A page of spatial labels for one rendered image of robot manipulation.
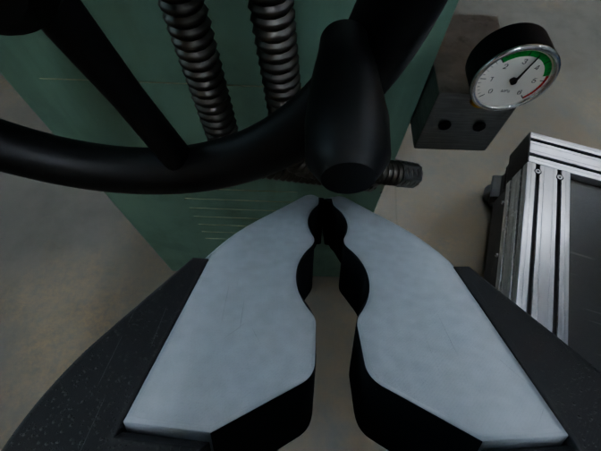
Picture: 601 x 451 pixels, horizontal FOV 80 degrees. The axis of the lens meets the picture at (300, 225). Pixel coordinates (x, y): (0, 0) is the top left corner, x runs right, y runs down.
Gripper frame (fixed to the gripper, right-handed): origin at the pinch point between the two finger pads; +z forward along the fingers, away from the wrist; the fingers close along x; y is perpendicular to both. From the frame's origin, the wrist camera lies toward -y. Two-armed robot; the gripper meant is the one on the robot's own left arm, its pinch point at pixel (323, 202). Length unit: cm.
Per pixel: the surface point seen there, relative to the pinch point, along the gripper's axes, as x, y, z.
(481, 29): 17.4, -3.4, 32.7
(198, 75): -7.0, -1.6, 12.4
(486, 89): 14.0, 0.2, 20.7
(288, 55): -1.7, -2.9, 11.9
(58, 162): -14.1, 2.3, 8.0
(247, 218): -10, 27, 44
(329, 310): 7, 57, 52
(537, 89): 18.1, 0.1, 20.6
